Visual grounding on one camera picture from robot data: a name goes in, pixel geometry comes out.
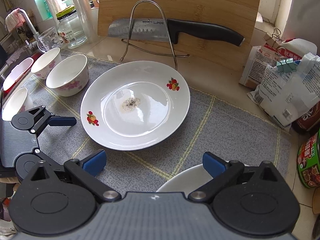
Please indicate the grey green checked towel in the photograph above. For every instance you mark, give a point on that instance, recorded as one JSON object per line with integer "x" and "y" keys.
{"x": 225, "y": 135}

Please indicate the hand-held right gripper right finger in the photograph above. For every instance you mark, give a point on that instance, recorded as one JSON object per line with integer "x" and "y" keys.
{"x": 212, "y": 165}

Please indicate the white plastic bag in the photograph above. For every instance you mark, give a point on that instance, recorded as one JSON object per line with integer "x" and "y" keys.
{"x": 282, "y": 92}

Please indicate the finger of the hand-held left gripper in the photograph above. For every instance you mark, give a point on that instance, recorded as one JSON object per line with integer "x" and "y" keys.
{"x": 62, "y": 121}
{"x": 50, "y": 158}

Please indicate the green binder clip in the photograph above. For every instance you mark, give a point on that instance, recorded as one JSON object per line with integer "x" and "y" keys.
{"x": 283, "y": 65}

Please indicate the dark soy sauce bottle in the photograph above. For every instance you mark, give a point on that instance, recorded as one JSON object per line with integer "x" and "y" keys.
{"x": 308, "y": 122}

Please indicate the metal binder clip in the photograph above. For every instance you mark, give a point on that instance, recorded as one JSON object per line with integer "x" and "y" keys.
{"x": 268, "y": 40}

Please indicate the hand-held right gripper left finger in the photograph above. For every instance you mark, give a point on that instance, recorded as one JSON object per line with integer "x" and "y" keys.
{"x": 95, "y": 162}

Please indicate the clear glass mug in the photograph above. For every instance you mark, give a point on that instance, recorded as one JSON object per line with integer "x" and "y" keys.
{"x": 50, "y": 40}

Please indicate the red and white bag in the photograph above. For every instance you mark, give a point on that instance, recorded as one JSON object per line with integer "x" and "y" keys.
{"x": 255, "y": 62}

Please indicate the green lidded sauce jar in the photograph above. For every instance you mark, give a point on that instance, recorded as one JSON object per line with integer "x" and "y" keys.
{"x": 311, "y": 160}

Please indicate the white plate with fruit print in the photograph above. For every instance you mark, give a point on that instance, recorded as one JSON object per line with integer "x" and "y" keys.
{"x": 185, "y": 177}
{"x": 150, "y": 130}

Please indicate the bamboo cutting board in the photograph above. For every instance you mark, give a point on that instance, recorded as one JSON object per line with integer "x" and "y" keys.
{"x": 200, "y": 0}

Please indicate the glass jar with green lid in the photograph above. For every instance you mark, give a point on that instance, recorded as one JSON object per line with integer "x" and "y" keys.
{"x": 71, "y": 32}

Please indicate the short clear film roll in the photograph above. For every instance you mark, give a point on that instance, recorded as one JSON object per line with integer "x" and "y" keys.
{"x": 55, "y": 3}

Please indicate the tall clear film roll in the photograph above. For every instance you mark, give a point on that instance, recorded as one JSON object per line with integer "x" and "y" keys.
{"x": 82, "y": 10}

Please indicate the steel santoku knife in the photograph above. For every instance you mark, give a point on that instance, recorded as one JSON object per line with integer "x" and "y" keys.
{"x": 205, "y": 30}

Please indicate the metal faucet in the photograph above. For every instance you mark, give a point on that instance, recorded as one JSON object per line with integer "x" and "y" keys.
{"x": 32, "y": 30}

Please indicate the white bowl with pink flowers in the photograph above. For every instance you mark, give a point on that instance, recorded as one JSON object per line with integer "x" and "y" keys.
{"x": 17, "y": 102}
{"x": 45, "y": 60}
{"x": 67, "y": 85}

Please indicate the pink cloth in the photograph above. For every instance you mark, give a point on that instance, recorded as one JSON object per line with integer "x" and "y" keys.
{"x": 13, "y": 20}

